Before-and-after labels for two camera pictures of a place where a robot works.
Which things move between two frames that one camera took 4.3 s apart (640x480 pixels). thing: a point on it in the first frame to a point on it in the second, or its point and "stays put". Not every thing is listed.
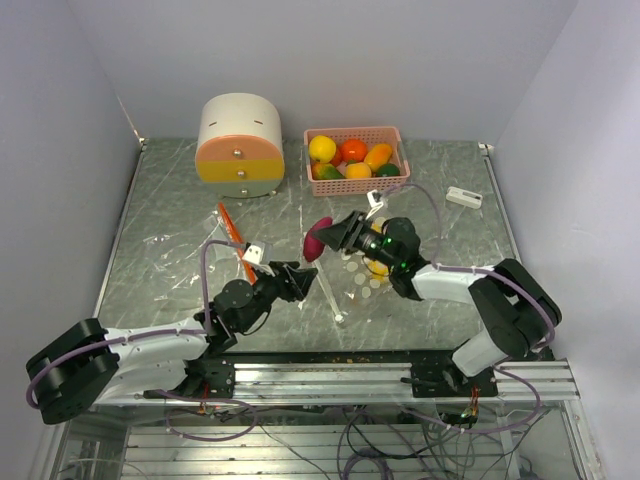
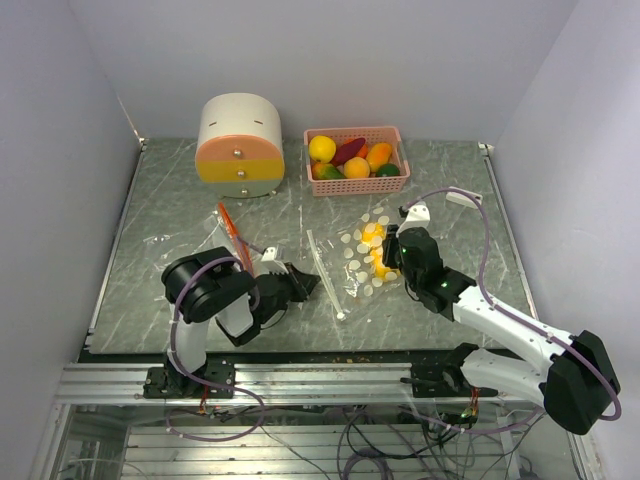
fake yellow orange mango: [378, 155] stays put
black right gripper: [334, 235] to [389, 244]
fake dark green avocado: [387, 170] stays put
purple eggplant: [313, 245] to [347, 151]
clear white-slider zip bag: [350, 281] stays put
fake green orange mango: [325, 171] stays put
